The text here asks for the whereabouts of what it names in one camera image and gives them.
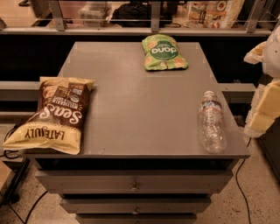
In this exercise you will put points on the top drawer knob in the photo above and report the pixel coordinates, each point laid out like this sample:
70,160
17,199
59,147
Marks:
134,187

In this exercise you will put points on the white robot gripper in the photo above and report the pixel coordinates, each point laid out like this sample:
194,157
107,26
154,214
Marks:
273,57

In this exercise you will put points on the metal railing with glass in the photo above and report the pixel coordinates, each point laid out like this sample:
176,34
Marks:
31,17

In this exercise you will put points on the brown Late July chip bag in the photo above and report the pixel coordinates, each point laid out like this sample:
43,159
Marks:
58,122

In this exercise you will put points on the clear plastic container behind glass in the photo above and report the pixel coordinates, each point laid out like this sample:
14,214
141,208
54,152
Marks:
95,14

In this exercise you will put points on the grey drawer cabinet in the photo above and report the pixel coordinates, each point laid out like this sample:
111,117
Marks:
140,127

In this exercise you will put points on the black bag behind glass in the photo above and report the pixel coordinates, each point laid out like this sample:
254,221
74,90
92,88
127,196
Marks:
138,14

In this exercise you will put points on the clear plastic water bottle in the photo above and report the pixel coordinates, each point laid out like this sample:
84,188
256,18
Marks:
211,124

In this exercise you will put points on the drawer knob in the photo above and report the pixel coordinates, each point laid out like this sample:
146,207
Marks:
135,211
134,187

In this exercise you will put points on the printed food bag behind glass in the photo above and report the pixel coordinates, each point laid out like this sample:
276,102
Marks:
216,14

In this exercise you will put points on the green snack bag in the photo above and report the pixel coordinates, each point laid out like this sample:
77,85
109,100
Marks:
162,53

